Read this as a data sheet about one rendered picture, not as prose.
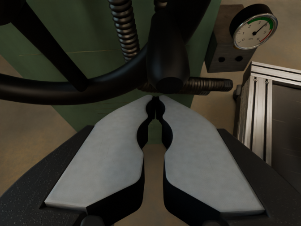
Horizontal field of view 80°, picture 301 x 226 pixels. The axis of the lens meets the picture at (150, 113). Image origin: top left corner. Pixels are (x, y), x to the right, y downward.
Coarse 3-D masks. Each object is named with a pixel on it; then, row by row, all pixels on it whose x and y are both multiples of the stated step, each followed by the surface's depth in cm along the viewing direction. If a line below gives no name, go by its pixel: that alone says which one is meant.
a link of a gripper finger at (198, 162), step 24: (168, 120) 9; (192, 120) 9; (168, 144) 9; (192, 144) 7; (216, 144) 7; (168, 168) 6; (192, 168) 6; (216, 168) 6; (168, 192) 6; (192, 192) 5; (216, 192) 5; (240, 192) 5; (192, 216) 6; (216, 216) 5
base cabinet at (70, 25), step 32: (32, 0) 29; (64, 0) 29; (96, 0) 29; (0, 32) 34; (64, 32) 34; (96, 32) 34; (32, 64) 40; (96, 64) 41; (192, 64) 42; (128, 96) 52; (192, 96) 54; (160, 128) 72
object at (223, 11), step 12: (228, 12) 37; (216, 24) 36; (228, 24) 36; (216, 36) 34; (228, 36) 34; (216, 48) 34; (228, 48) 34; (252, 48) 34; (204, 60) 42; (216, 60) 37; (228, 60) 37; (240, 60) 36; (216, 72) 40
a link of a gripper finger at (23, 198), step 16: (64, 144) 7; (80, 144) 7; (48, 160) 7; (64, 160) 7; (32, 176) 6; (48, 176) 6; (16, 192) 5; (32, 192) 5; (48, 192) 5; (0, 208) 5; (16, 208) 5; (32, 208) 5; (48, 208) 5; (0, 224) 5; (16, 224) 5; (32, 224) 5; (48, 224) 5; (64, 224) 5; (80, 224) 5
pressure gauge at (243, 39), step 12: (240, 12) 28; (252, 12) 26; (264, 12) 26; (240, 24) 27; (252, 24) 27; (264, 24) 27; (276, 24) 27; (240, 36) 29; (252, 36) 29; (264, 36) 29; (240, 48) 30
